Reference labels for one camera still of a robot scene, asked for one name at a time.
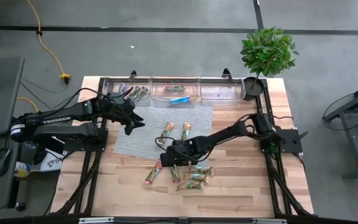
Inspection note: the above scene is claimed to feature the white printed box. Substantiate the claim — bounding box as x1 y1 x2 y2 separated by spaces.
31 151 65 172

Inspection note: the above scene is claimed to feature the black plant pot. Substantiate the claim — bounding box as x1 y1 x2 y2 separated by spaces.
242 77 265 102

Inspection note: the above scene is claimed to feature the blue granola bar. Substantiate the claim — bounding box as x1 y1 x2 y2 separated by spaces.
168 96 192 105

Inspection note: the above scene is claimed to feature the yellow extension cable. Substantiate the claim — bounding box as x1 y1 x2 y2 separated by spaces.
26 0 73 84
16 96 40 113

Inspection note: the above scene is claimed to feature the yellow white bottle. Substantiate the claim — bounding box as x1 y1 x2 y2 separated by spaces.
13 161 32 179

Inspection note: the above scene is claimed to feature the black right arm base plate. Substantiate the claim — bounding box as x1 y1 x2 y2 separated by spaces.
259 128 309 154

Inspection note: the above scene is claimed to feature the green leafy plant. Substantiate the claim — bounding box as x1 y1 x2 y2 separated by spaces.
239 26 300 91

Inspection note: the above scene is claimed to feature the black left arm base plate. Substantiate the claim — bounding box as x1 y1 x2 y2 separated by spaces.
63 129 109 152

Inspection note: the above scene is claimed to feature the black floor cable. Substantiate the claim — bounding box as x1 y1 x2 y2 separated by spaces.
20 77 71 94
19 81 83 111

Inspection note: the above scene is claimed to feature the black aluminium table frame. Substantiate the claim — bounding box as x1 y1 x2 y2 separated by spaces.
50 68 315 218

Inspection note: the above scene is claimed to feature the clear plastic bin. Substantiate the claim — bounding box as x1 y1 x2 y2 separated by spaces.
197 74 246 101
104 76 152 102
149 75 200 105

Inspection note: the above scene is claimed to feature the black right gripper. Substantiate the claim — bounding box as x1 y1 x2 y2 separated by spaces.
160 139 200 174

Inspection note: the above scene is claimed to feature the black computer mouse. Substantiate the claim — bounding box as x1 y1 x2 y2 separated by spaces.
0 147 12 177

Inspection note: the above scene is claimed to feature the red granola bar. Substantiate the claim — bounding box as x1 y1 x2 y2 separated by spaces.
170 164 182 184
181 122 193 141
163 84 186 93
158 121 176 144
144 160 164 185

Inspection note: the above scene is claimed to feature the silver metal bracket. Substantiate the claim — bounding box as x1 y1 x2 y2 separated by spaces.
78 217 114 224
252 218 288 224

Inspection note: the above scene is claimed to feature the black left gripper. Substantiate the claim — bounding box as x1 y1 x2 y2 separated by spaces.
103 92 146 136

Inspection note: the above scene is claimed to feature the grey woven mat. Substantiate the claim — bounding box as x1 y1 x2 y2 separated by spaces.
112 104 214 161

